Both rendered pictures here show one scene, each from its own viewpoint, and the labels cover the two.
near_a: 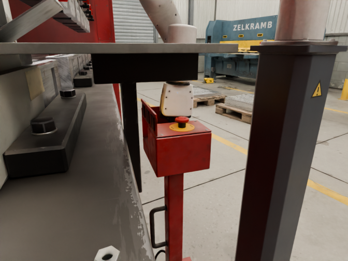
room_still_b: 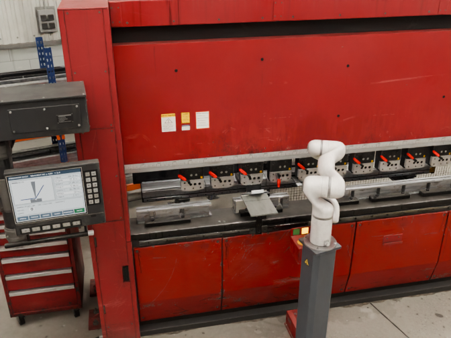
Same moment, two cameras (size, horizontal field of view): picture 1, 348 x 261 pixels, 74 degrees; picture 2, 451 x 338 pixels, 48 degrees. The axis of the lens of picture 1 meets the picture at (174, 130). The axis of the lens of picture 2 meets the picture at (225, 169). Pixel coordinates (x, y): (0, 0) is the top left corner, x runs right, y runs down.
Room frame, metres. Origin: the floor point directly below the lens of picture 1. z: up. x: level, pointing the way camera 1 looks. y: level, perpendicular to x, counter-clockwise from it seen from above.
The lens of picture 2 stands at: (0.31, -2.87, 2.69)
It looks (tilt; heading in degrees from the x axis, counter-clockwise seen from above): 26 degrees down; 94
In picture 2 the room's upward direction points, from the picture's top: straight up
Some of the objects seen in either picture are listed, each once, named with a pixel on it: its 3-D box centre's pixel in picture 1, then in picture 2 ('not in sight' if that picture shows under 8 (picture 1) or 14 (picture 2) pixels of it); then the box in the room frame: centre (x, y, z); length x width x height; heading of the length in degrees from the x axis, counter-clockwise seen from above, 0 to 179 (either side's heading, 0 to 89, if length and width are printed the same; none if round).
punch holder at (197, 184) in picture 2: not in sight; (191, 176); (-0.12, 0.10, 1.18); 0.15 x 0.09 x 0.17; 16
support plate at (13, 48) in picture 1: (116, 47); (259, 204); (0.33, 0.08, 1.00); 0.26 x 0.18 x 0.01; 106
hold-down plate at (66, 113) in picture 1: (61, 119); (260, 210); (0.35, 0.18, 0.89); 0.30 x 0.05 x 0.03; 16
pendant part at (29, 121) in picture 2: not in sight; (43, 170); (-0.79, -0.56, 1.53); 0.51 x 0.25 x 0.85; 21
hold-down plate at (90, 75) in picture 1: (86, 76); (337, 202); (0.89, 0.33, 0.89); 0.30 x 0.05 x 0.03; 16
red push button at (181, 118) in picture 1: (182, 123); not in sight; (0.63, -0.02, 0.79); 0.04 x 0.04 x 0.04
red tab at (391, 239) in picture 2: not in sight; (392, 239); (1.32, 0.35, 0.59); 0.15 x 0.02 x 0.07; 16
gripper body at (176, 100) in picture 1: (176, 97); not in sight; (0.72, -0.01, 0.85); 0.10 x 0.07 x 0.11; 108
